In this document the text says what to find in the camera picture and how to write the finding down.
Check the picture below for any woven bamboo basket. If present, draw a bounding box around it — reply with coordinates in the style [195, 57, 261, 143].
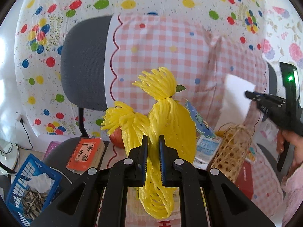
[210, 122, 252, 182]

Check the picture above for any black power cable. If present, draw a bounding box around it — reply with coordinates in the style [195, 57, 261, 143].
[0, 118, 34, 175]

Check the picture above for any pink fuzzy sleeve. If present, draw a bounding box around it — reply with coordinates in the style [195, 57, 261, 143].
[281, 163, 302, 226]

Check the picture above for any right hand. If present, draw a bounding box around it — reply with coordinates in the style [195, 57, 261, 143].
[276, 130, 303, 170]

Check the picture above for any white crumpled tissue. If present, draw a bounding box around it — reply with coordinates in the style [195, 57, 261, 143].
[28, 173, 54, 194]

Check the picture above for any blue plastic basket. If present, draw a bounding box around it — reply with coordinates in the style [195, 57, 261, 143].
[6, 154, 62, 226]

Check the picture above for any pink checkered cloth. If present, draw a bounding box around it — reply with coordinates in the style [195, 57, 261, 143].
[104, 14, 283, 227]

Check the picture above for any yellow foam fruit net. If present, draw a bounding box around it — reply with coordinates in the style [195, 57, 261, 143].
[133, 67, 197, 219]

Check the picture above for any blue white milk carton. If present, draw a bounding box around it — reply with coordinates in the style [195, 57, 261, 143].
[193, 135, 222, 170]

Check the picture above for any white paper sheet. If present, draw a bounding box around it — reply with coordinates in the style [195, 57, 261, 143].
[216, 74, 255, 128]

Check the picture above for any grey office chair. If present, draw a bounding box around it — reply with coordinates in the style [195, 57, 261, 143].
[42, 15, 119, 183]

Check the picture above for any red box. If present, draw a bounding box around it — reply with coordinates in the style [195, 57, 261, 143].
[235, 161, 254, 199]

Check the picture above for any orange notebook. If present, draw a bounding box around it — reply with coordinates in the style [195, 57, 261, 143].
[66, 138, 105, 175]

